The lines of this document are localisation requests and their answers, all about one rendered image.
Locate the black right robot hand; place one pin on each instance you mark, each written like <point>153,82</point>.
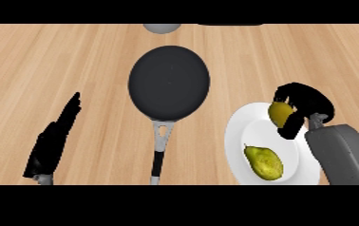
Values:
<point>308,100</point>

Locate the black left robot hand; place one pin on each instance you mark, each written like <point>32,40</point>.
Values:
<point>50,141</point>

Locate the yellow lemon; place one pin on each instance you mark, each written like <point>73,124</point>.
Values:
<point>279,113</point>

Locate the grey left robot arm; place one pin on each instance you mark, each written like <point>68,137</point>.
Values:
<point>44,179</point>

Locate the white round plate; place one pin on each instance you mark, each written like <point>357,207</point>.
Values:
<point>261,131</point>

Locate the dark grey frying pan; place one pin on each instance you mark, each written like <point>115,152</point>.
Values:
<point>168,83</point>

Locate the green pear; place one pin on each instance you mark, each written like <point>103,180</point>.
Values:
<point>264,163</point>

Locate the grey rounded object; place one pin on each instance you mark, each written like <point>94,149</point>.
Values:
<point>161,28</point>

